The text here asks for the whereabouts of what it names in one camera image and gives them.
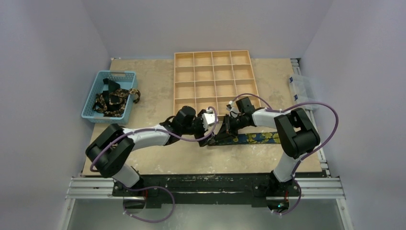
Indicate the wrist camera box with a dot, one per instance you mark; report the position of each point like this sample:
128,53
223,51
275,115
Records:
209,116
232,109

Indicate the blue floral tie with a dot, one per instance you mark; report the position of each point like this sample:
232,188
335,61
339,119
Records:
248,138

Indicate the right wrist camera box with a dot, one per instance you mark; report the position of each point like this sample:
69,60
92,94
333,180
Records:
232,109

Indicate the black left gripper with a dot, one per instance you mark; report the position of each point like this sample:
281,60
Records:
202,130

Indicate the leopard print tie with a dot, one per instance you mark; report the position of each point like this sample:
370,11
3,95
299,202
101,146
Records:
113,104

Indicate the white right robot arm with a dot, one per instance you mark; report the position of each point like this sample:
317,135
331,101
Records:
295,131

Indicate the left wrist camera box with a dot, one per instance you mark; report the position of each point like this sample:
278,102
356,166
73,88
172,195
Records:
209,116

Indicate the black tie in basket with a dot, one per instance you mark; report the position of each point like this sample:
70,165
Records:
110,95

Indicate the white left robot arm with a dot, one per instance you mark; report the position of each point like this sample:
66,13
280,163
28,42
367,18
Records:
108,153

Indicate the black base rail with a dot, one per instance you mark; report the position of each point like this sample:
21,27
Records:
254,189

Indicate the blue plastic basket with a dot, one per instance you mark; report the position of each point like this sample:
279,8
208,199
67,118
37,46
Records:
126,80

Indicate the wooden compartment tray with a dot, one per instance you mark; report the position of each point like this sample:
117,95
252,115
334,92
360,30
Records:
213,78

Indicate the clear plastic box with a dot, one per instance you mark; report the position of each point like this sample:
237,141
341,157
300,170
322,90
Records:
301,89

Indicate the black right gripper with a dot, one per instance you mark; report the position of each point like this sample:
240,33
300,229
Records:
227,127

